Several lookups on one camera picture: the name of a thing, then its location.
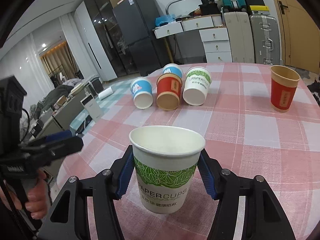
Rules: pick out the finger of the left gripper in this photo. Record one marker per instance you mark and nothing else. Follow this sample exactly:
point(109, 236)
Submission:
point(50, 138)
point(60, 147)

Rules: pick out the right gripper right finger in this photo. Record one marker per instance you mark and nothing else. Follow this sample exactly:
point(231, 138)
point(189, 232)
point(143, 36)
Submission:
point(264, 216)

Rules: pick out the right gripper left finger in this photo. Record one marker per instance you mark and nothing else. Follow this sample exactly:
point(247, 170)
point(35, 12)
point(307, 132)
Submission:
point(68, 216)

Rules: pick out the white green paper cup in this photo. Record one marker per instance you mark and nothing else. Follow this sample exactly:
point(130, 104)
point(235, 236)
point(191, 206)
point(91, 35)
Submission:
point(196, 87)
point(165, 159)

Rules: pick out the blue rabbit paper cup front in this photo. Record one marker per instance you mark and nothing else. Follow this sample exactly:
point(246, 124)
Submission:
point(141, 90)

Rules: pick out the blue rabbit paper cup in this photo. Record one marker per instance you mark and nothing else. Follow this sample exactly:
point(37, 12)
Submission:
point(173, 69)
point(141, 90)

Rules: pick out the red paper cup lying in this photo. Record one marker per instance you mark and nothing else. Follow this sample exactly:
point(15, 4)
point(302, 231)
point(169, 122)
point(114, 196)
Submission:
point(168, 91)

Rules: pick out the blue rabbit paper cup back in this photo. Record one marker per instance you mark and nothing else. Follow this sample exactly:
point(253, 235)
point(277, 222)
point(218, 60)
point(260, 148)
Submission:
point(173, 69)

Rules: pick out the red paper cup upright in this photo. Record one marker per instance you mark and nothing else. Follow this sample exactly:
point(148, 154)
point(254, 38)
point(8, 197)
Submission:
point(284, 82)

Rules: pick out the person's left hand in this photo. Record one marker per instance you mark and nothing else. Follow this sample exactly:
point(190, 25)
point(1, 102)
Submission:
point(37, 198)

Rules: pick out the teal checkered tablecloth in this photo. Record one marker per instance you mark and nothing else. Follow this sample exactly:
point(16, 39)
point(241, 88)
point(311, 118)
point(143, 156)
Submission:
point(120, 89)

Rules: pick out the white power bank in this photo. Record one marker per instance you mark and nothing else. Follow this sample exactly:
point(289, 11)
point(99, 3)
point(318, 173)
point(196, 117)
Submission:
point(92, 107)

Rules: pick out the white paper roll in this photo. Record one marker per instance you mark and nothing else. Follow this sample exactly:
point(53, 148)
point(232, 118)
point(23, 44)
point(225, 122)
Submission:
point(105, 93)

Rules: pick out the pink checkered tablecloth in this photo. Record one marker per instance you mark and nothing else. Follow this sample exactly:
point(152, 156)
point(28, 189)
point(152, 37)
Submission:
point(242, 131)

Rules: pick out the black glass cabinet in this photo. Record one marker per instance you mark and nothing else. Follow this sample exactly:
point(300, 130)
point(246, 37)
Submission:
point(110, 36)

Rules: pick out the black refrigerator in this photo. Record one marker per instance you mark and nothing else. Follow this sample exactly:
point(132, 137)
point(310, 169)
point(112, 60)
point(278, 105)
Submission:
point(136, 19)

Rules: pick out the blue plastic bag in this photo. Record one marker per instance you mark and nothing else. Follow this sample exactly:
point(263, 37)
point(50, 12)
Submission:
point(164, 20)

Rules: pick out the white drawer dresser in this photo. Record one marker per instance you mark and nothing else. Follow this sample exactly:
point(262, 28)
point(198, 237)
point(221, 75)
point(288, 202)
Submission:
point(212, 32)

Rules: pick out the silver aluminium suitcase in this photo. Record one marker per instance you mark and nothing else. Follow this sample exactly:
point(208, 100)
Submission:
point(266, 39)

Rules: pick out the wooden door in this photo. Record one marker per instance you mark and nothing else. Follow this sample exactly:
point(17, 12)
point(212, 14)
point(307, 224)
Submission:
point(299, 36)

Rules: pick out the beige suitcase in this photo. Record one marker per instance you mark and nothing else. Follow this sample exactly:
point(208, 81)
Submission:
point(240, 36)

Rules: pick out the black shoe boxes stack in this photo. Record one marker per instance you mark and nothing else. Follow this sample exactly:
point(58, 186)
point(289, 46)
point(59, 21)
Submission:
point(257, 7)

